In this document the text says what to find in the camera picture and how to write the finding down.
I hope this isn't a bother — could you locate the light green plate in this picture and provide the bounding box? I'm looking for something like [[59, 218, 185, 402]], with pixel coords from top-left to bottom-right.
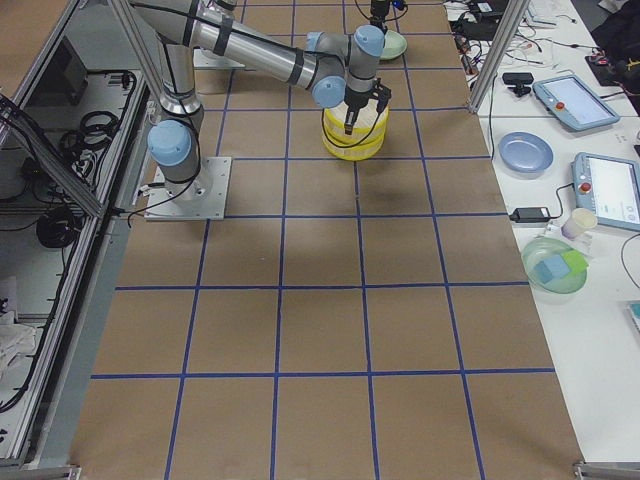
[[380, 30, 408, 61]]

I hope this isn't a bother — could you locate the green sponge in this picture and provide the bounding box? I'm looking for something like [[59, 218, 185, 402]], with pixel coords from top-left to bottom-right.
[[561, 249, 589, 275]]

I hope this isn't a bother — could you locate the blue sponge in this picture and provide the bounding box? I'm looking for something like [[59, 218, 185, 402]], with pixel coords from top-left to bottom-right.
[[533, 254, 568, 284]]

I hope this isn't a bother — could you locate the yellow bamboo steamer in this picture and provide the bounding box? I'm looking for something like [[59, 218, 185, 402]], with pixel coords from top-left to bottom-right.
[[322, 133, 385, 162], [322, 100, 389, 147]]

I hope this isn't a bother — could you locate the aluminium frame post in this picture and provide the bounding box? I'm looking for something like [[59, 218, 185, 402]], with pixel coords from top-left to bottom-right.
[[468, 0, 529, 114]]

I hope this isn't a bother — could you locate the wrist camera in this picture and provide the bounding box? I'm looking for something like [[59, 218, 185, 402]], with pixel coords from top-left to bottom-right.
[[391, 0, 407, 12]]

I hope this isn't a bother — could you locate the teach pendant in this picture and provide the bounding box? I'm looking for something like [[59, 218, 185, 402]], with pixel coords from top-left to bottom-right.
[[571, 152, 639, 232], [532, 75, 620, 131]]

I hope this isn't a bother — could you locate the white paper cup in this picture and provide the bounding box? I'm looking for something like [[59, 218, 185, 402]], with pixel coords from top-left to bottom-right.
[[561, 208, 598, 240]]

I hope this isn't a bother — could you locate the black power adapter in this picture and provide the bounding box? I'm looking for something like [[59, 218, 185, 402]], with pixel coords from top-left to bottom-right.
[[509, 207, 552, 224]]

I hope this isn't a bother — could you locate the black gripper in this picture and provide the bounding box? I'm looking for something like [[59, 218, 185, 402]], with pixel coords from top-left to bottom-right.
[[369, 0, 391, 30], [344, 78, 391, 135]]

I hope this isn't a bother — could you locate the far teach pendant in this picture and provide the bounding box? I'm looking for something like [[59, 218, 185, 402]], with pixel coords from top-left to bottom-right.
[[532, 75, 620, 131]]

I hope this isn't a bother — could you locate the green bowl with sponges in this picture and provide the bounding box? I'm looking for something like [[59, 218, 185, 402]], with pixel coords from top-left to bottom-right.
[[521, 237, 589, 294]]

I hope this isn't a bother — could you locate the near teach pendant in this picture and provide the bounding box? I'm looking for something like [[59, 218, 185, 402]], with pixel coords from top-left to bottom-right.
[[571, 152, 639, 232]]

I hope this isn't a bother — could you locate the crumpled white cloth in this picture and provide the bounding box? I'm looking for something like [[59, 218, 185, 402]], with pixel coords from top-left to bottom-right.
[[0, 277, 37, 381]]

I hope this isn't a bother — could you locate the blue plate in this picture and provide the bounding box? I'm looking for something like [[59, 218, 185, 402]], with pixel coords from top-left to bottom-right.
[[498, 131, 554, 178]]

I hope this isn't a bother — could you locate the black webcam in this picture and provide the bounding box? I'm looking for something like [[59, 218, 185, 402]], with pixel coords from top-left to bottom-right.
[[502, 72, 534, 98]]

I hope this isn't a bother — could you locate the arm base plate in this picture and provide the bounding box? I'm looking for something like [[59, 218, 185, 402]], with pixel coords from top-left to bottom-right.
[[144, 157, 232, 221], [193, 49, 246, 70]]

